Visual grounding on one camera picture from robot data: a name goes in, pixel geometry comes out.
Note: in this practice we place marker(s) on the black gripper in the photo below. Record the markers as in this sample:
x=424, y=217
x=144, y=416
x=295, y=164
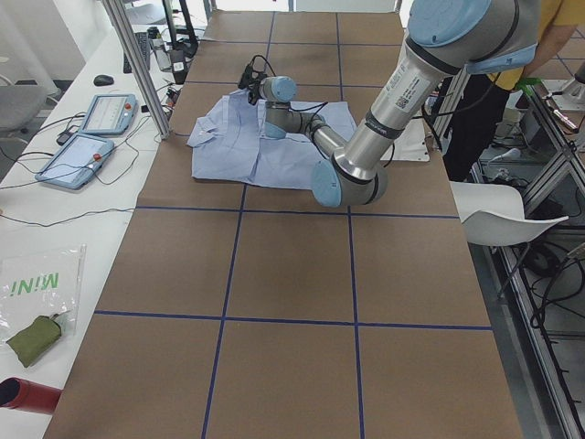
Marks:
x=251, y=97

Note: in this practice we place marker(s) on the blue striped button shirt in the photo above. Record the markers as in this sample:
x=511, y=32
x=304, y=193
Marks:
x=230, y=143

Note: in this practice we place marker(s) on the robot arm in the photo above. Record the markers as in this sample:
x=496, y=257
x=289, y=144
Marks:
x=443, y=38

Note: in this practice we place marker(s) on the upper blue teach pendant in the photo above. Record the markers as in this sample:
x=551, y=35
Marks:
x=109, y=114

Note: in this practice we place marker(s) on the blue teach pendant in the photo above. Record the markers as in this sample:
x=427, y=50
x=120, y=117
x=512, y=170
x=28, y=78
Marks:
x=76, y=162
x=109, y=114

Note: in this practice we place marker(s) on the black computer mouse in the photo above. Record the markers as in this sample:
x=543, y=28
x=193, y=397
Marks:
x=103, y=80

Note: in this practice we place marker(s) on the lower blue teach pendant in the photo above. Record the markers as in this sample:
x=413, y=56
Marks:
x=76, y=162

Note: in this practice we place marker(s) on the person in yellow shirt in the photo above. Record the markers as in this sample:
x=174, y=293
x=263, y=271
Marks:
x=484, y=97

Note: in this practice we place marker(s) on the white plastic chair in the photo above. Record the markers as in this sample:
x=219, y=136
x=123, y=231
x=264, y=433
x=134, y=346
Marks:
x=493, y=215

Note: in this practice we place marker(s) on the clear plastic MINI bag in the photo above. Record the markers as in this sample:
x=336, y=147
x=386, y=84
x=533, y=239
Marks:
x=41, y=284

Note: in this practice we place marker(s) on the green folded cloth pouch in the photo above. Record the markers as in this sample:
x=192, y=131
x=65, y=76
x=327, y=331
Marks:
x=30, y=343

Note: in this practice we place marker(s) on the dark red cylinder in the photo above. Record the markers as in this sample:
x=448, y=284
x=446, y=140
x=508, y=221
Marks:
x=29, y=396

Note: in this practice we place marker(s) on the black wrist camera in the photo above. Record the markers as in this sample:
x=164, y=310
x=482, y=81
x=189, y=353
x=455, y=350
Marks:
x=251, y=78

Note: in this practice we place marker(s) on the aluminium frame post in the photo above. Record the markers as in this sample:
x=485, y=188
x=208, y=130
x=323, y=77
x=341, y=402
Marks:
x=124, y=31

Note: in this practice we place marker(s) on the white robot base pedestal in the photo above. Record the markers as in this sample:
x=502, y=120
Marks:
x=410, y=146

